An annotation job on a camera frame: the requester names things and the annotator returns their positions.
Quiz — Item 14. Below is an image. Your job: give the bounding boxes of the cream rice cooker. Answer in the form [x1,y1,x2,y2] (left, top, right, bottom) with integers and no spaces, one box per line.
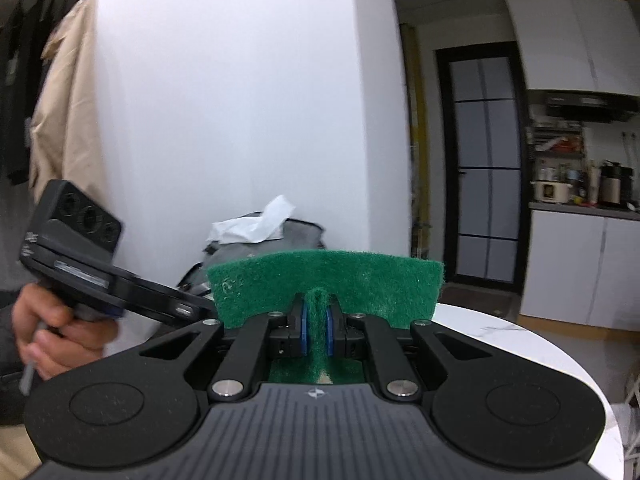
[532,180,573,205]

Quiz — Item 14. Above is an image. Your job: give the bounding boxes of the metal kitchen shelf rack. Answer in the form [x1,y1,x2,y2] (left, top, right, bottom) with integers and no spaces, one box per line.
[525,120,587,161]

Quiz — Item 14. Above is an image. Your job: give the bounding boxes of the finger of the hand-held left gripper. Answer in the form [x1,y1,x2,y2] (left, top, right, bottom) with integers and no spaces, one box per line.
[127,274,217,329]

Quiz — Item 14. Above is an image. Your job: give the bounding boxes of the dark hanging clothes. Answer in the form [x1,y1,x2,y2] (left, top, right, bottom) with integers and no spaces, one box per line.
[0,0,56,186]

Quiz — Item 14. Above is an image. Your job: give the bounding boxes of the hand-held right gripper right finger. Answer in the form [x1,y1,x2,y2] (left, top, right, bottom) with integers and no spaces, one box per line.
[322,295,493,404]

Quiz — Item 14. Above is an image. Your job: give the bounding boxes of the yellow pipe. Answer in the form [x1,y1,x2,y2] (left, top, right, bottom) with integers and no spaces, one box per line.
[404,25,430,261]

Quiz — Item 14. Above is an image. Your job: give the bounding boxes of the row of condiment bottles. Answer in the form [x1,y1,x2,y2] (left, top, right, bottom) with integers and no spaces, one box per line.
[537,160,601,206]

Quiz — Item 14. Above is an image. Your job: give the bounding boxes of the green scouring pad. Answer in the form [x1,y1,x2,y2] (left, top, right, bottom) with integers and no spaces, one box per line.
[206,250,446,386]

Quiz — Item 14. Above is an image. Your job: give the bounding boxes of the black range hood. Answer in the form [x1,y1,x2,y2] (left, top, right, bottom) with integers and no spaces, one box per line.
[544,91,640,123]

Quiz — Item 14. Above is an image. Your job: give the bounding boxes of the black framed glass door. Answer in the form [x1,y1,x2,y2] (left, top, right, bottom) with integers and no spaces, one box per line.
[435,42,528,291]

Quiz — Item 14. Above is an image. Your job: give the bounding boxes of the black pressure cooker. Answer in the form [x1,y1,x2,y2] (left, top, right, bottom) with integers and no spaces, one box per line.
[599,160,635,208]

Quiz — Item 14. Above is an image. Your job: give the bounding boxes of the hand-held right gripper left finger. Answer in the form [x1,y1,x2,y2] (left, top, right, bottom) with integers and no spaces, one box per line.
[137,292,313,404]

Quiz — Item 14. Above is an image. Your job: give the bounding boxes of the beige hanging garment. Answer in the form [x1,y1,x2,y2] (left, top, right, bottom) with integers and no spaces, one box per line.
[29,0,108,206]

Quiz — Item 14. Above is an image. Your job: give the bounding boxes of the white base cabinet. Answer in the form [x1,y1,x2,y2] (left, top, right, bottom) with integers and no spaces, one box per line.
[517,202,640,333]

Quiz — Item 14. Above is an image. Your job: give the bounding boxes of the grey bag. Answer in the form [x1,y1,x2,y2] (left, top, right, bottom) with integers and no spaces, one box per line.
[177,212,328,301]

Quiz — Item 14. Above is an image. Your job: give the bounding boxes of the person's left hand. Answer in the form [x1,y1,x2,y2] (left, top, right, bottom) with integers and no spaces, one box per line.
[12,285,119,382]

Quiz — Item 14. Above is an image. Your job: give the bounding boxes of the white wall cabinet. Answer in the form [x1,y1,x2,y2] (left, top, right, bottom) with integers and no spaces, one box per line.
[502,0,640,96]

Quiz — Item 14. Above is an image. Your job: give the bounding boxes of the white tissue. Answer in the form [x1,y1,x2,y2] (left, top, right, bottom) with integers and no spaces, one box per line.
[207,195,296,245]

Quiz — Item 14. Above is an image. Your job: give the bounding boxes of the dark doormat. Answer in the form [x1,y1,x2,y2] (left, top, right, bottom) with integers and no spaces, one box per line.
[437,284,521,318]

